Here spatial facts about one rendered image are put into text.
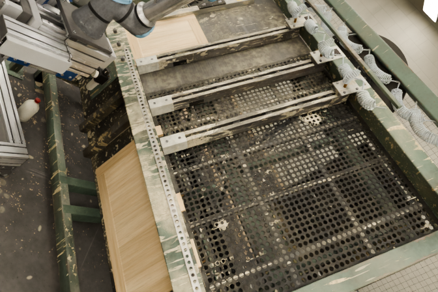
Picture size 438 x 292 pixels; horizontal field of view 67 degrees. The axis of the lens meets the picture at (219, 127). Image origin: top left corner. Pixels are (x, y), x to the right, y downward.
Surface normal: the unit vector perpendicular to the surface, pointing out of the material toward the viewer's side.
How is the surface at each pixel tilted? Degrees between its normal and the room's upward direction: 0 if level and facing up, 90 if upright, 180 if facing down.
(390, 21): 90
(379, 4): 90
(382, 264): 54
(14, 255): 0
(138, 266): 90
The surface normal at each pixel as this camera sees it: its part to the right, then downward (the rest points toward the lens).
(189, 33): 0.02, -0.57
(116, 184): -0.54, -0.30
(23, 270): 0.77, -0.55
